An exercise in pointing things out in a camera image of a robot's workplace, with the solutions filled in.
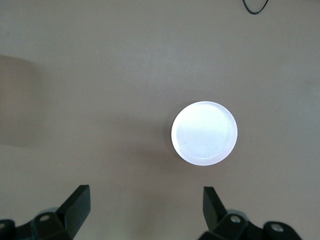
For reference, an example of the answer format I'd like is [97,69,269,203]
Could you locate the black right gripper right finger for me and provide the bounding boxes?
[202,186,301,240]

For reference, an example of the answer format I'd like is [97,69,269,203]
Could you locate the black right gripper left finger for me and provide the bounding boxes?
[0,184,91,240]

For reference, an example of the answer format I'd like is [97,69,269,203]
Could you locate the pink round plate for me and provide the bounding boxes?
[170,100,239,166]

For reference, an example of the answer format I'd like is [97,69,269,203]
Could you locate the black looped cable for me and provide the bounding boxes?
[241,0,270,15]

